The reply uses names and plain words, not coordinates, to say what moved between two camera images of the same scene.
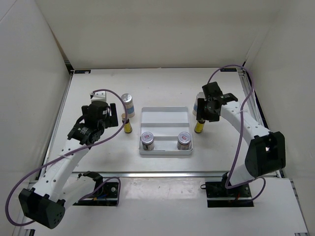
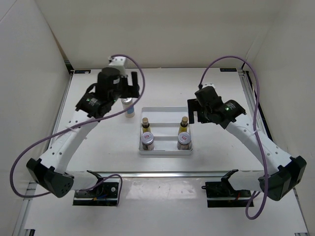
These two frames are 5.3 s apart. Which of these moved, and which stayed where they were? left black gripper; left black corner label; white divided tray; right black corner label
Moved: left black gripper
Stayed: right black corner label; white divided tray; left black corner label
